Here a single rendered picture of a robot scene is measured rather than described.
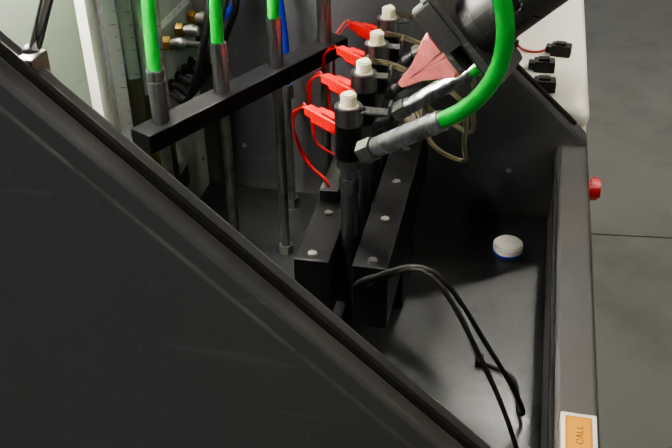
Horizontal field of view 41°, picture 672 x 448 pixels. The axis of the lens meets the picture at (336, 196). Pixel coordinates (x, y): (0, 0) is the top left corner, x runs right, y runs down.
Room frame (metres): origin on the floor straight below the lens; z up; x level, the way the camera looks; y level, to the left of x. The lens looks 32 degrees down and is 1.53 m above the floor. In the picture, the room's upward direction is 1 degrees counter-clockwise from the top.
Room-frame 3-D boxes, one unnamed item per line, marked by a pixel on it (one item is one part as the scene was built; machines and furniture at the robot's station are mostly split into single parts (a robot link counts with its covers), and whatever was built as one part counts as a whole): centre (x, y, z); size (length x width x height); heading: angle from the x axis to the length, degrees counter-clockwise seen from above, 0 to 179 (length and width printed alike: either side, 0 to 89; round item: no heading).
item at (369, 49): (0.94, -0.06, 1.03); 0.05 x 0.03 x 0.21; 77
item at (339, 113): (0.79, -0.02, 1.03); 0.05 x 0.03 x 0.21; 77
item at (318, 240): (0.90, -0.04, 0.91); 0.34 x 0.10 x 0.15; 167
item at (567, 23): (1.44, -0.31, 0.97); 0.70 x 0.22 x 0.03; 167
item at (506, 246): (0.96, -0.23, 0.84); 0.04 x 0.04 x 0.01
